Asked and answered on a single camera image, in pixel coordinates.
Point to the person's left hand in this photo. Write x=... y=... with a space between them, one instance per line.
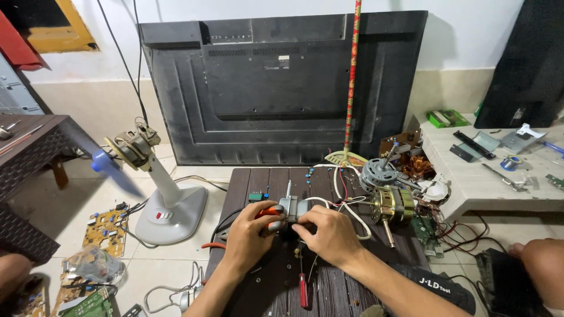
x=246 y=237

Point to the person's right hand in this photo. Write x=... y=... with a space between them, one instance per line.
x=332 y=237

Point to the grey fan motor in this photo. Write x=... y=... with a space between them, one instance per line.
x=296 y=208

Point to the small green component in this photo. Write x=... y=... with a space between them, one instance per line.
x=258 y=197

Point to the group of blue caps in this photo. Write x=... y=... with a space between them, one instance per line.
x=313 y=175

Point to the gold motor with shaft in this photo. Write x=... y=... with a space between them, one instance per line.
x=392 y=207

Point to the silver motor with shaft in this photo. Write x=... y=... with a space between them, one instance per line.
x=379 y=171

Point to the small green circuit board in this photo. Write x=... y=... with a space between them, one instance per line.
x=425 y=233

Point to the white round cover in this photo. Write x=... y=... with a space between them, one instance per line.
x=435 y=190

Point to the black tool bag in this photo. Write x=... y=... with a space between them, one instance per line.
x=436 y=286

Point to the brown circuit board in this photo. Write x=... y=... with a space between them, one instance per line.
x=403 y=141

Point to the yellow circuit board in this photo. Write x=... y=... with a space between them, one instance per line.
x=105 y=231

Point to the red patterned broom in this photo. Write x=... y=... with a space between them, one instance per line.
x=351 y=88

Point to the large black television back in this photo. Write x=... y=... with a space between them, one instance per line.
x=273 y=88

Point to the clear plastic bag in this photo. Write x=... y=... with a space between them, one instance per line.
x=94 y=264

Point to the white low table with parts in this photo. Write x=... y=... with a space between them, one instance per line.
x=484 y=176

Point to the black box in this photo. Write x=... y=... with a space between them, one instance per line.
x=506 y=281

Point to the person's right leg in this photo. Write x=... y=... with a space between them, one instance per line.
x=544 y=268

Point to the person's leg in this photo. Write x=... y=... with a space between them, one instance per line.
x=544 y=268
x=13 y=275

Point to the dark woven table with tools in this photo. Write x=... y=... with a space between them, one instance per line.
x=31 y=149

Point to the person's left leg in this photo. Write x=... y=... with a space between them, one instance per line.
x=13 y=275

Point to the black television panel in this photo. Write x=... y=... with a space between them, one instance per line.
x=524 y=70

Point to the grey metal panel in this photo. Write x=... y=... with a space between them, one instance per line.
x=15 y=92

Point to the red cloth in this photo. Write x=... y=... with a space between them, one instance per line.
x=17 y=46

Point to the yellow window frame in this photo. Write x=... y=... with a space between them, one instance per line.
x=66 y=31

